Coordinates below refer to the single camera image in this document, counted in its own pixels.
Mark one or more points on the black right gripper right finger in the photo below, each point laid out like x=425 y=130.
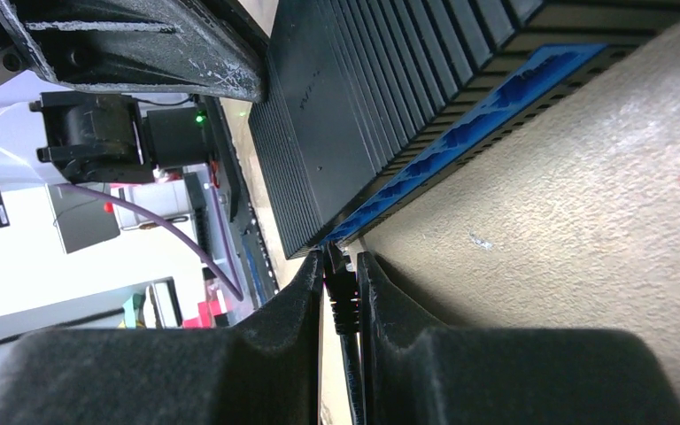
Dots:
x=419 y=370

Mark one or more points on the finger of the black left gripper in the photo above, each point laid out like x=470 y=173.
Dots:
x=206 y=48

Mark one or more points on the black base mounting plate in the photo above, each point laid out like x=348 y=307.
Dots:
x=235 y=202

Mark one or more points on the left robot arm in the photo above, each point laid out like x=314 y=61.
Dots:
x=76 y=137

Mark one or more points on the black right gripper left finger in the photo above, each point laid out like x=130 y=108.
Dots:
x=263 y=370

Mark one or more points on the black network switch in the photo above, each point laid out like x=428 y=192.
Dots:
x=371 y=102

